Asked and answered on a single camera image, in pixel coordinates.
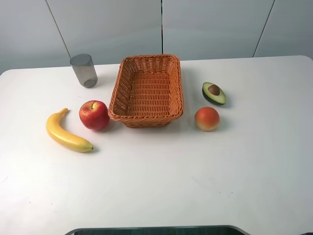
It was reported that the orange wicker basket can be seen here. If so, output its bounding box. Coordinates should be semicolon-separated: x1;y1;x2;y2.
108;54;184;128

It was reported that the yellow banana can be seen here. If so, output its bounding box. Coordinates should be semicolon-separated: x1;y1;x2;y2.
46;108;93;152

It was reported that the red apple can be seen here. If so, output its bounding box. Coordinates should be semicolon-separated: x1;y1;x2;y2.
79;100;110;131

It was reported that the grey translucent plastic cup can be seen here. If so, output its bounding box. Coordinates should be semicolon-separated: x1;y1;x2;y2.
70;53;98;88

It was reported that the orange red peach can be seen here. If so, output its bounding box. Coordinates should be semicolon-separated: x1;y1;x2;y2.
195;107;220;132

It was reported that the halved avocado with pit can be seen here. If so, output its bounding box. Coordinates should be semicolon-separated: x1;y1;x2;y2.
202;82;226;105

